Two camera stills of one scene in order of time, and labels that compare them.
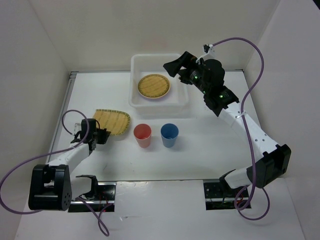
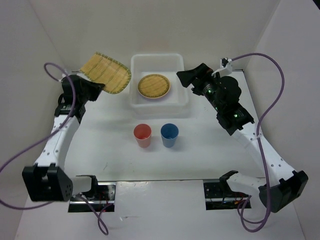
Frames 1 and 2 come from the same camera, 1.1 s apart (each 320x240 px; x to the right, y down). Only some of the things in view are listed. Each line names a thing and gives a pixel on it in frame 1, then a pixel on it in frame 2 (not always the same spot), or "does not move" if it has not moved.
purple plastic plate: x=157 y=100 does not move
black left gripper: x=104 y=135 -> x=96 y=88
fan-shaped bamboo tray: x=115 y=121 -> x=115 y=76
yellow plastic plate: x=154 y=86 does not move
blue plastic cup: x=169 y=132 does not move
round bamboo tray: x=153 y=86 does not move
